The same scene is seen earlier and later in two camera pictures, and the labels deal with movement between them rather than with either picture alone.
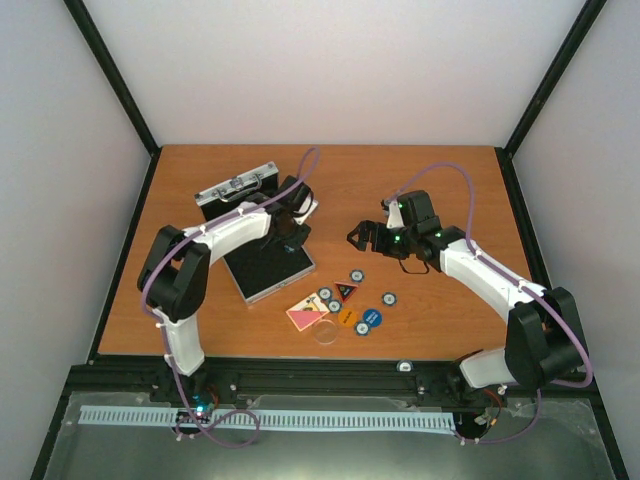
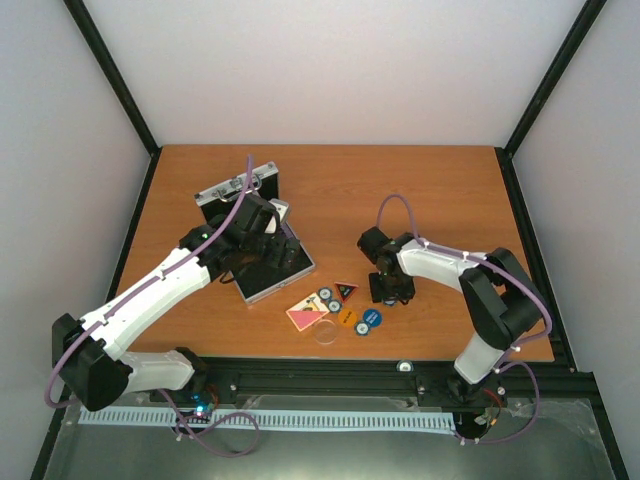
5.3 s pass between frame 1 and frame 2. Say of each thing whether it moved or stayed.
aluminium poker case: stayed
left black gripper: moved
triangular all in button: stayed
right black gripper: moved
